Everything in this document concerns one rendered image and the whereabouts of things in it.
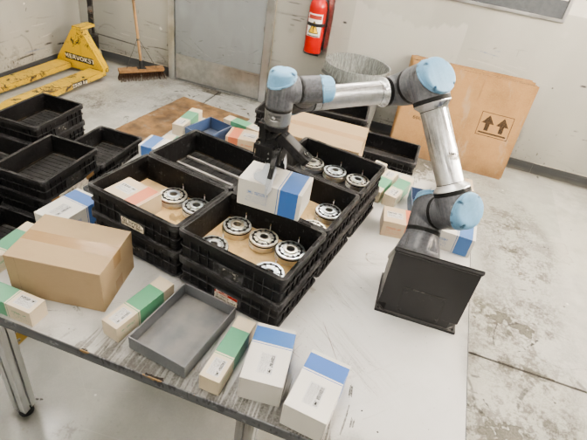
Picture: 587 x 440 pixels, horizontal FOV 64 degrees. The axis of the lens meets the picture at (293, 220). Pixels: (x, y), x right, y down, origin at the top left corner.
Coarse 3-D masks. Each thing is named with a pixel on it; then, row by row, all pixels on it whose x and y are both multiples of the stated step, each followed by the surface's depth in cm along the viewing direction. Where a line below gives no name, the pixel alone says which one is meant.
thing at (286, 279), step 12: (228, 192) 171; (216, 204) 164; (180, 228) 150; (312, 228) 160; (192, 240) 149; (204, 240) 147; (324, 240) 159; (216, 252) 146; (228, 252) 144; (312, 252) 151; (240, 264) 143; (252, 264) 141; (300, 264) 145; (264, 276) 140; (276, 276) 139; (288, 276) 139
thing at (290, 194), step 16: (240, 176) 140; (288, 176) 144; (304, 176) 145; (240, 192) 142; (256, 192) 141; (272, 192) 139; (288, 192) 137; (304, 192) 138; (256, 208) 144; (272, 208) 142; (288, 208) 140; (304, 208) 146
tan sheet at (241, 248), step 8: (216, 232) 167; (232, 240) 165; (248, 240) 166; (280, 240) 168; (232, 248) 161; (240, 248) 162; (248, 248) 163; (240, 256) 159; (248, 256) 159; (256, 256) 160; (264, 256) 160; (272, 256) 161; (256, 264) 157; (280, 264) 158
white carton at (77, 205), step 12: (72, 192) 181; (84, 192) 182; (48, 204) 173; (60, 204) 174; (72, 204) 175; (84, 204) 176; (36, 216) 169; (60, 216) 169; (72, 216) 169; (84, 216) 175
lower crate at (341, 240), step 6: (348, 228) 184; (342, 234) 180; (336, 240) 175; (342, 240) 187; (336, 246) 181; (342, 246) 189; (330, 252) 178; (336, 252) 186; (324, 258) 173; (330, 258) 181; (324, 264) 177; (318, 270) 173; (318, 276) 173
